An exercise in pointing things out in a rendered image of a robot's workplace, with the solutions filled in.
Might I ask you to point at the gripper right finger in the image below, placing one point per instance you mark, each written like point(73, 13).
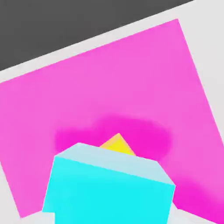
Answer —
point(180, 217)

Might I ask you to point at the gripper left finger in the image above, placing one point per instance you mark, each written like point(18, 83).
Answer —
point(43, 218)

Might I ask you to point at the small cyan cube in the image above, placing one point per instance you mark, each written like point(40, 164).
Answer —
point(108, 192)

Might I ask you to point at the small yellow cube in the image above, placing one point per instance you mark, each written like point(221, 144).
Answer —
point(118, 145)

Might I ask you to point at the large pink box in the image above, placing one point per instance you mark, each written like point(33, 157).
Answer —
point(112, 87)

